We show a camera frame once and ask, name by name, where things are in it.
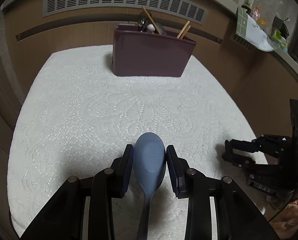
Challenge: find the maroon utensil container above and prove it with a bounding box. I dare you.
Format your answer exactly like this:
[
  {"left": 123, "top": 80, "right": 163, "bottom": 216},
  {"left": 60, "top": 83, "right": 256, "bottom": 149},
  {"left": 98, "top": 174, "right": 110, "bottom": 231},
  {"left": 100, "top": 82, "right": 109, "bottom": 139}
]
[{"left": 112, "top": 22, "right": 197, "bottom": 77}]

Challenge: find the small grey vent grille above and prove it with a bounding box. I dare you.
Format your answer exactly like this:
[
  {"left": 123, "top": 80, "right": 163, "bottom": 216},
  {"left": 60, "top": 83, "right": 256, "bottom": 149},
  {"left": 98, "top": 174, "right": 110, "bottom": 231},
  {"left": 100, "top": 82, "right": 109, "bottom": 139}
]
[{"left": 229, "top": 33, "right": 255, "bottom": 52}]

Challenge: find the black basket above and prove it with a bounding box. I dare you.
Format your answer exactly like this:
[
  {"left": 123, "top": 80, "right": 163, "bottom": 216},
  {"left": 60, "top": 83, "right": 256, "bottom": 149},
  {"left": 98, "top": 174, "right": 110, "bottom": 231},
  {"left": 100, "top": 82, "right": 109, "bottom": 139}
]
[{"left": 273, "top": 16, "right": 290, "bottom": 37}]

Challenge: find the person's right forearm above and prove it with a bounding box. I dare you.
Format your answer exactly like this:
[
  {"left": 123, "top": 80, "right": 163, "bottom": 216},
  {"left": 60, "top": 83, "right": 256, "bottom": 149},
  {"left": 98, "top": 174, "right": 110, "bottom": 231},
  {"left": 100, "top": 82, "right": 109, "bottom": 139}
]
[{"left": 267, "top": 192, "right": 298, "bottom": 238}]

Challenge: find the black spoon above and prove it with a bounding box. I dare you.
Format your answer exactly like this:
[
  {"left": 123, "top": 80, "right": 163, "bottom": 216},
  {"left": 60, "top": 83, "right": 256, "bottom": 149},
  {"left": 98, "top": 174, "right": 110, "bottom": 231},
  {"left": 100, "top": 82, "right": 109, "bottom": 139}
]
[{"left": 137, "top": 14, "right": 149, "bottom": 32}]

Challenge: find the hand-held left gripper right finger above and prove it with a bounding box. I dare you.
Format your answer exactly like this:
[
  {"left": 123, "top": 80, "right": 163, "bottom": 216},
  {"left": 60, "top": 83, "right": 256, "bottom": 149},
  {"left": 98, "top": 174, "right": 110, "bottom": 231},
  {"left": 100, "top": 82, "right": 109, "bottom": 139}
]
[{"left": 166, "top": 144, "right": 280, "bottom": 240}]

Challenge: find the long grey vent grille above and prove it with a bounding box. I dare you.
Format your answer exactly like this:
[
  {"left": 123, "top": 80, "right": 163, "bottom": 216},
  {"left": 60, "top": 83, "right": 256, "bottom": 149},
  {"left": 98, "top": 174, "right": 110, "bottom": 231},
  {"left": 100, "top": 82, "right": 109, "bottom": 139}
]
[{"left": 42, "top": 0, "right": 209, "bottom": 26}]

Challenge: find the wooden chopstick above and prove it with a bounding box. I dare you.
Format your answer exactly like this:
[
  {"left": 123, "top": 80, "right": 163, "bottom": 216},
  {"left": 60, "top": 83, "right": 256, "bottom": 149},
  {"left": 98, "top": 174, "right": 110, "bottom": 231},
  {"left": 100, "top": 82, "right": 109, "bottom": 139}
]
[
  {"left": 180, "top": 26, "right": 191, "bottom": 40},
  {"left": 141, "top": 6, "right": 162, "bottom": 35},
  {"left": 176, "top": 21, "right": 191, "bottom": 39}
]

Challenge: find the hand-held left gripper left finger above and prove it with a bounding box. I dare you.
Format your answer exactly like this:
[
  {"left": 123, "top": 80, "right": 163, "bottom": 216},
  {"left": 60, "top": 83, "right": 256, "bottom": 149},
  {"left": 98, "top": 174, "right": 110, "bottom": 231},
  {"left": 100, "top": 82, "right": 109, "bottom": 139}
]
[{"left": 19, "top": 144, "right": 135, "bottom": 240}]

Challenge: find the blue spoon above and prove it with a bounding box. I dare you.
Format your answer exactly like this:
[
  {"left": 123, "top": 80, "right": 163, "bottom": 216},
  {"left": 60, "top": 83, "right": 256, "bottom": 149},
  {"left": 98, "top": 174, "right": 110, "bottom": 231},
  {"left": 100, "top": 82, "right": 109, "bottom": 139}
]
[{"left": 133, "top": 132, "right": 166, "bottom": 240}]

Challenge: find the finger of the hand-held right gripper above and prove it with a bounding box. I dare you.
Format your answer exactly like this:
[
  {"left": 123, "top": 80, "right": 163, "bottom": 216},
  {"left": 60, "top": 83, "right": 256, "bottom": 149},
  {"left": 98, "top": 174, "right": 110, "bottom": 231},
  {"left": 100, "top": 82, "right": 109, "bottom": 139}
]
[
  {"left": 225, "top": 134, "right": 291, "bottom": 156},
  {"left": 221, "top": 150, "right": 255, "bottom": 171}
]

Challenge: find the white lace tablecloth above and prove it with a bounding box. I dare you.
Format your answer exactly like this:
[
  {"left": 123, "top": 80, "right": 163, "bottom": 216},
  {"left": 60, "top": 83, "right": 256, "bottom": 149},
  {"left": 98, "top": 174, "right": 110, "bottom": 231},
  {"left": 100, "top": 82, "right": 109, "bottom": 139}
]
[{"left": 7, "top": 44, "right": 268, "bottom": 240}]

